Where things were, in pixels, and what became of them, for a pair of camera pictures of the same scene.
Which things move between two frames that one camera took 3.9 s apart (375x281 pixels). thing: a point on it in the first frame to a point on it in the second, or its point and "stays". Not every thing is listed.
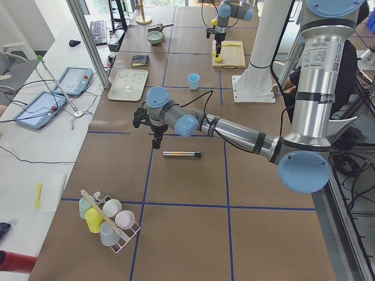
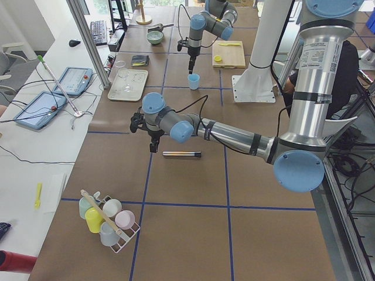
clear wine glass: x=123 y=72 stays
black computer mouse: x=73 y=43 stays
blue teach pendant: x=39 y=112 stays
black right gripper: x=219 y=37 to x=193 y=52
